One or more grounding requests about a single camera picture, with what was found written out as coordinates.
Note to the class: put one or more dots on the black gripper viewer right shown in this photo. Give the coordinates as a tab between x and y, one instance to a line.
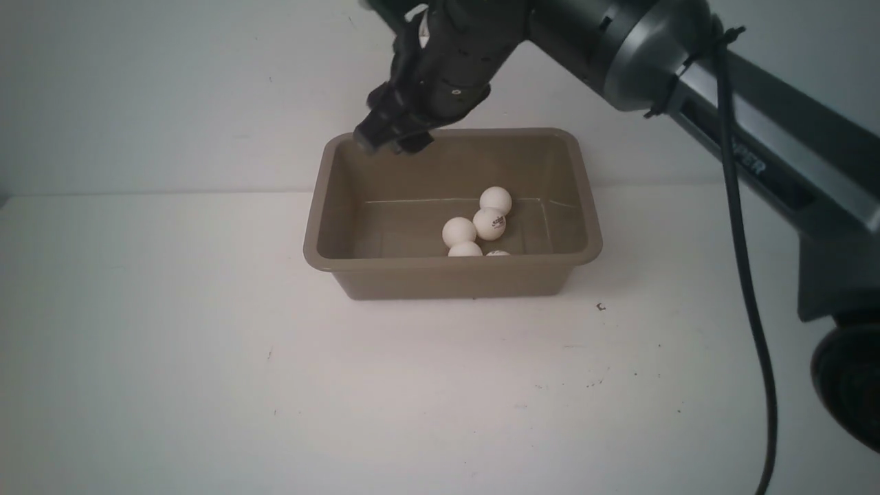
444	59

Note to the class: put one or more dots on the white ball with black mark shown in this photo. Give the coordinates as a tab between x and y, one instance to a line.
497	198

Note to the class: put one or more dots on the white ball front lowest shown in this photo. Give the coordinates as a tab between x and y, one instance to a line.
465	249

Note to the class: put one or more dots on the tan plastic storage bin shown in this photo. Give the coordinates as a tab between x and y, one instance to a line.
376	220

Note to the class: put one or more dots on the black cable viewer right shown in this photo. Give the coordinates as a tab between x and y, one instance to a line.
749	275

